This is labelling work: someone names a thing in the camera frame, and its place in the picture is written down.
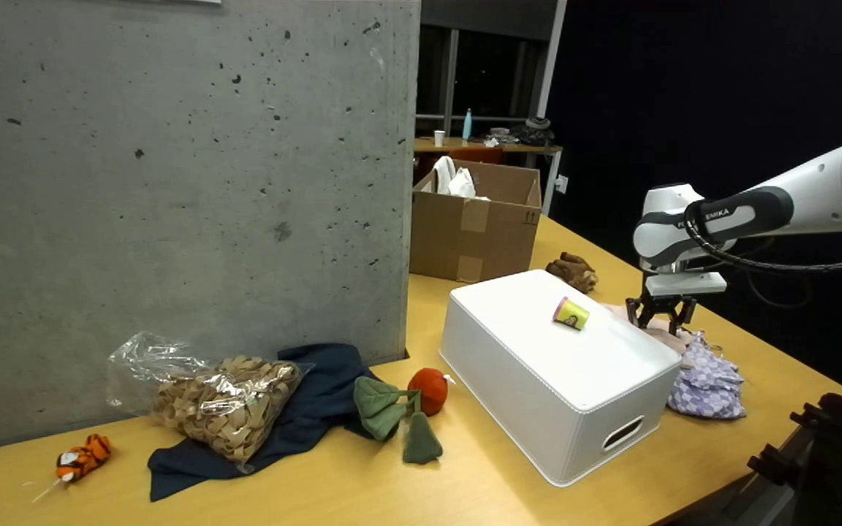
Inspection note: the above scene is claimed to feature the purple floral cloth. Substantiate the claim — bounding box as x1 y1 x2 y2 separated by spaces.
670 333 746 422

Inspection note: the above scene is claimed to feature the orange tiger toy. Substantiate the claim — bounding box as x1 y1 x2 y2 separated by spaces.
36 432 112 504

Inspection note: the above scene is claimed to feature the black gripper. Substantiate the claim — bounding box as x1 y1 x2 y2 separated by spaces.
626 272 728 333

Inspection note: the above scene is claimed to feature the brown crumpled cloth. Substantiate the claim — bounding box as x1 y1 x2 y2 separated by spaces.
546 251 597 296

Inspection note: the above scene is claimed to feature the blue bottle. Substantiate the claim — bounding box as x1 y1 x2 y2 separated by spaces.
462 109 473 143

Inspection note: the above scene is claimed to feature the clear bag of corks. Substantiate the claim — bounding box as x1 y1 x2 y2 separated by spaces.
106 333 307 464

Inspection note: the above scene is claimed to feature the brown cardboard box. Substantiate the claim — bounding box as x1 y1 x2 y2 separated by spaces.
410 158 540 283

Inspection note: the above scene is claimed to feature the red plush tomato toy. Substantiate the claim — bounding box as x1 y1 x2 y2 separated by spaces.
410 370 446 415

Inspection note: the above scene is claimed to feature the white cup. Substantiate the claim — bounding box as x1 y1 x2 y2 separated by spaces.
433 128 446 149

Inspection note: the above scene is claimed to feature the white plastic storage box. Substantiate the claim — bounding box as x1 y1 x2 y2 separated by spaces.
441 269 680 489

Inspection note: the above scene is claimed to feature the pink shirt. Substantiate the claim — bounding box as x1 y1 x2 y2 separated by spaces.
603 304 695 355

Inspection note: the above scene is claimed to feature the green cloth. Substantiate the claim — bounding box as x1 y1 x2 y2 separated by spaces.
354 377 441 464

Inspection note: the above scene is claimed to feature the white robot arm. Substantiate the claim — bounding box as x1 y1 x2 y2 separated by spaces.
626 146 842 330

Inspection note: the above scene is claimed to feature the dark blue cloth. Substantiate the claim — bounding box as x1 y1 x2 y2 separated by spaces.
147 343 369 504

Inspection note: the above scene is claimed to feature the black camera tripod equipment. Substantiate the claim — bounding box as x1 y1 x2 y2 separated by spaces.
654 396 842 526

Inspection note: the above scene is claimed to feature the white plastic bag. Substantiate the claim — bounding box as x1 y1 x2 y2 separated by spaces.
433 155 483 199

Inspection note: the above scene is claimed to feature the background wooden desk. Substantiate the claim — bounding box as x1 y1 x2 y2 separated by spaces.
411 137 565 158

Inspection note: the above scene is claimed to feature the dark object on desk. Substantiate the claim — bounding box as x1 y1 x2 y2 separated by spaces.
511 117 556 146

